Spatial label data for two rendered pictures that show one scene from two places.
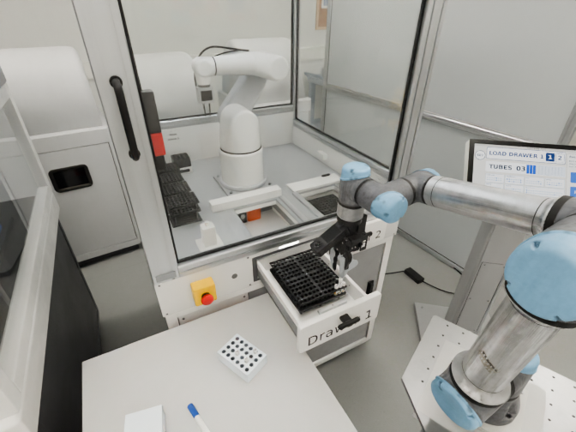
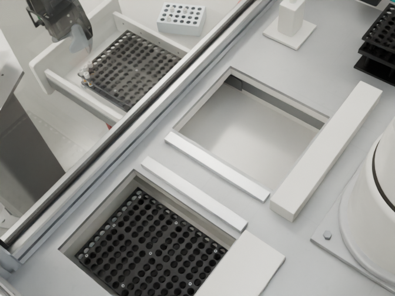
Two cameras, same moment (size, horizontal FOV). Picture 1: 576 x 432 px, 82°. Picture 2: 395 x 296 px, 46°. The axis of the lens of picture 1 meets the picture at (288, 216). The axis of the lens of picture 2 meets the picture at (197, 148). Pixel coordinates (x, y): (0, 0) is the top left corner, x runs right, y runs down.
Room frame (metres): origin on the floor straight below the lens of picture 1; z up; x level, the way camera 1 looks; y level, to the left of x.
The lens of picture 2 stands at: (1.61, -0.17, 1.71)
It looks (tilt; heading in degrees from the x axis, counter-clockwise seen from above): 57 degrees down; 164
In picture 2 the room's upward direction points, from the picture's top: 9 degrees counter-clockwise
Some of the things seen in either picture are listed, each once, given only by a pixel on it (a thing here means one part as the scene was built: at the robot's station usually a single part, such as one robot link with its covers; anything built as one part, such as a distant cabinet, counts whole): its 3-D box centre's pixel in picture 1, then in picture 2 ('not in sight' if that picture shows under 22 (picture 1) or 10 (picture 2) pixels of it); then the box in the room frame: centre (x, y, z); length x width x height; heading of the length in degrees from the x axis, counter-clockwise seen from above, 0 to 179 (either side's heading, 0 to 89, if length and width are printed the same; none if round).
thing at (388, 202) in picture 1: (386, 199); not in sight; (0.71, -0.24, 1.27); 0.11 x 0.11 x 0.08; 31
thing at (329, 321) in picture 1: (339, 321); not in sight; (0.67, -0.16, 0.87); 0.29 x 0.02 x 0.11; 118
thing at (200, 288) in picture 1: (204, 291); not in sight; (0.78, 0.27, 0.88); 0.07 x 0.05 x 0.07; 118
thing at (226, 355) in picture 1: (242, 357); not in sight; (0.61, 0.13, 0.78); 0.12 x 0.08 x 0.04; 53
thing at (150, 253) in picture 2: not in sight; (153, 259); (1.28, -0.19, 0.87); 0.22 x 0.18 x 0.06; 28
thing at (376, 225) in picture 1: (357, 237); not in sight; (1.10, -0.29, 0.87); 0.29 x 0.02 x 0.11; 118
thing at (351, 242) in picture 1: (349, 232); not in sight; (0.79, -0.18, 1.11); 0.09 x 0.08 x 0.12; 118
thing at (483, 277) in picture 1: (487, 279); not in sight; (1.24, -1.01, 0.51); 0.50 x 0.45 x 1.02; 169
